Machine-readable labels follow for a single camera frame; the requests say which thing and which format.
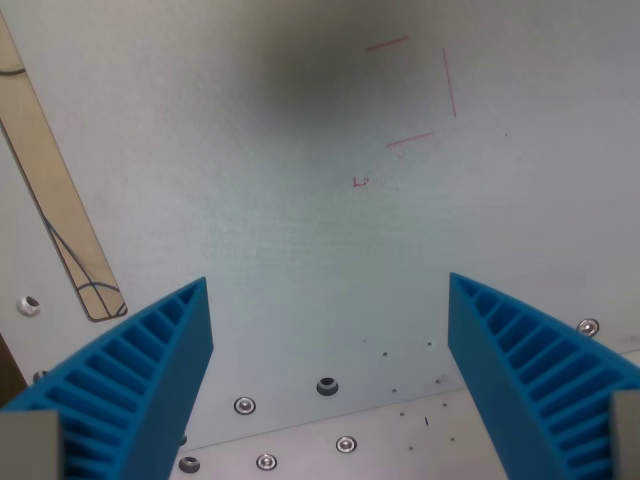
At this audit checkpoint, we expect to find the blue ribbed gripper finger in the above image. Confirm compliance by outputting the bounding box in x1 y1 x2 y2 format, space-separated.
446 271 640 480
0 276 215 480

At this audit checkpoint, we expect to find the wooden strip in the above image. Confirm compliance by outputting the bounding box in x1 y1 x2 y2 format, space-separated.
41 214 128 321

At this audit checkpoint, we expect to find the light grey metal plate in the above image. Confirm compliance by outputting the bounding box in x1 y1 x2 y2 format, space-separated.
172 347 640 480

